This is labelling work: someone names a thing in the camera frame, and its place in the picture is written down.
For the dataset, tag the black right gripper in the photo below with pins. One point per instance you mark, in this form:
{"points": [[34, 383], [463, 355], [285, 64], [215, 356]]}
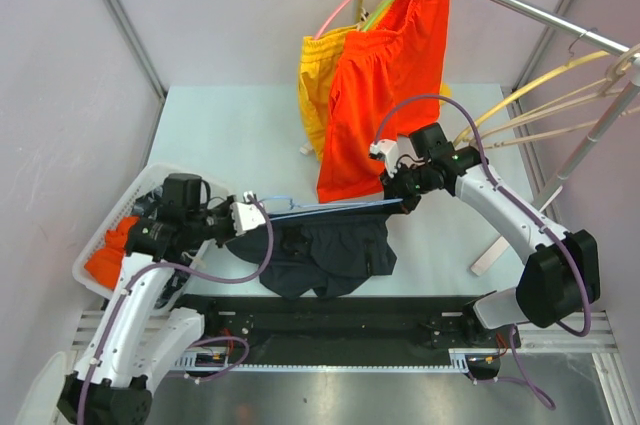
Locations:
{"points": [[394, 190]]}

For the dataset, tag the beige wooden hanger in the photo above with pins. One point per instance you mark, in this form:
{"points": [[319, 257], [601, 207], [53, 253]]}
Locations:
{"points": [[546, 135]]}

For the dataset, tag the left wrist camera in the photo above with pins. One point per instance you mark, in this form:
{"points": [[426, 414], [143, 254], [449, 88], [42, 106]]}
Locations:
{"points": [[246, 215]]}

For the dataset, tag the white plastic basket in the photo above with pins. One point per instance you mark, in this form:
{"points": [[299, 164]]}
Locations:
{"points": [[149, 178]]}

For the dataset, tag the yellow hanger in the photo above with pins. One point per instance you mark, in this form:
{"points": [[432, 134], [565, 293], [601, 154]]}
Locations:
{"points": [[525, 95]]}

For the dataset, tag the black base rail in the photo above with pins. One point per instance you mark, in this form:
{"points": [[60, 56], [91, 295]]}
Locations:
{"points": [[365, 333]]}

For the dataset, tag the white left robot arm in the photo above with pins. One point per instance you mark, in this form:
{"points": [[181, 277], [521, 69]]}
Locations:
{"points": [[114, 380]]}

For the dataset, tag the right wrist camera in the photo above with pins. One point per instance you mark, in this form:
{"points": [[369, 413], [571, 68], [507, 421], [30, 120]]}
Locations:
{"points": [[387, 152]]}

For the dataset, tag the patterned dark clothes in basket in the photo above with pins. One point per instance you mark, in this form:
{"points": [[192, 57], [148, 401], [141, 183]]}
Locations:
{"points": [[146, 206]]}

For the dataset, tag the blue wire hanger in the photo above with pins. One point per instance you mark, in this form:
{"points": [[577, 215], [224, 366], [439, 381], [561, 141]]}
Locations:
{"points": [[284, 207]]}

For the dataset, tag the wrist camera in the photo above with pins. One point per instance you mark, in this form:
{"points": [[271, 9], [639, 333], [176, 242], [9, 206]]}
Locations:
{"points": [[246, 215], [387, 152]]}

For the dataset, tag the orange cloth in basket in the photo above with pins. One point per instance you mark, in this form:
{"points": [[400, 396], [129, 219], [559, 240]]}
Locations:
{"points": [[105, 264]]}

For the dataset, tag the dark navy shorts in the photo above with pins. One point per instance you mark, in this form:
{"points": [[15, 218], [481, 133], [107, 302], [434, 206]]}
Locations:
{"points": [[330, 254]]}

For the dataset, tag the orange shorts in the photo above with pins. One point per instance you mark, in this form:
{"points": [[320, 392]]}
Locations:
{"points": [[356, 179]]}

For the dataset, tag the yellow shorts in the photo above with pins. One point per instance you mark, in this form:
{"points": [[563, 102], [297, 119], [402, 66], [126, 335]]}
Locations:
{"points": [[315, 90]]}

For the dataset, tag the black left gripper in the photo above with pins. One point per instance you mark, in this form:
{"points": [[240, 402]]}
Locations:
{"points": [[225, 205]]}

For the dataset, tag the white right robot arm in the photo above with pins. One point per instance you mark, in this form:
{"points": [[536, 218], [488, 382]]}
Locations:
{"points": [[561, 269]]}

